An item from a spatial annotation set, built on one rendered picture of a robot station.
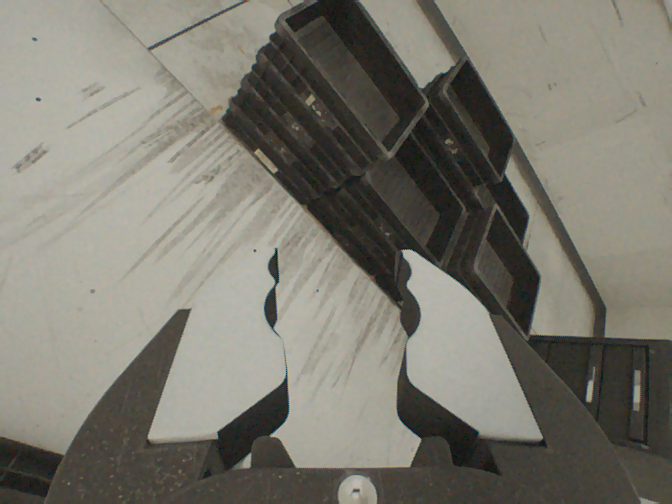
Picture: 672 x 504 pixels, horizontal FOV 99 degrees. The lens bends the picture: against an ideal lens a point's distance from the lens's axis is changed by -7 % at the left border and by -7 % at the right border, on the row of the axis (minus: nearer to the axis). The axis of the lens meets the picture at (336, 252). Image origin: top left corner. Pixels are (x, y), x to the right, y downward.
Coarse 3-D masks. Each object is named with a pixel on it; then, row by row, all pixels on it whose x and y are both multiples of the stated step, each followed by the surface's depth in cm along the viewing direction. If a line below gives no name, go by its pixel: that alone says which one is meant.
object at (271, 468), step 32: (256, 448) 5; (448, 448) 6; (224, 480) 5; (256, 480) 5; (288, 480) 5; (320, 480) 5; (352, 480) 5; (384, 480) 5; (416, 480) 5; (448, 480) 5; (480, 480) 5
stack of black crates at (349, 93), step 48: (336, 0) 81; (288, 48) 68; (336, 48) 86; (384, 48) 84; (240, 96) 86; (288, 96) 77; (336, 96) 70; (384, 96) 95; (288, 144) 92; (336, 144) 82; (384, 144) 87
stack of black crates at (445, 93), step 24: (456, 72) 103; (432, 96) 103; (456, 96) 122; (480, 96) 118; (432, 120) 106; (456, 120) 101; (480, 120) 125; (504, 120) 120; (432, 144) 114; (456, 144) 108; (480, 144) 127; (504, 144) 125; (456, 168) 115; (480, 168) 111; (504, 168) 113; (456, 192) 124
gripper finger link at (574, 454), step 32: (512, 352) 8; (544, 384) 7; (544, 416) 6; (576, 416) 6; (480, 448) 6; (512, 448) 6; (544, 448) 6; (576, 448) 6; (608, 448) 6; (512, 480) 5; (544, 480) 5; (576, 480) 5; (608, 480) 5
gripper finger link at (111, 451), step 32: (160, 352) 7; (128, 384) 6; (160, 384) 7; (96, 416) 6; (128, 416) 6; (96, 448) 5; (128, 448) 5; (160, 448) 5; (192, 448) 5; (64, 480) 5; (96, 480) 5; (128, 480) 5; (160, 480) 5; (192, 480) 5
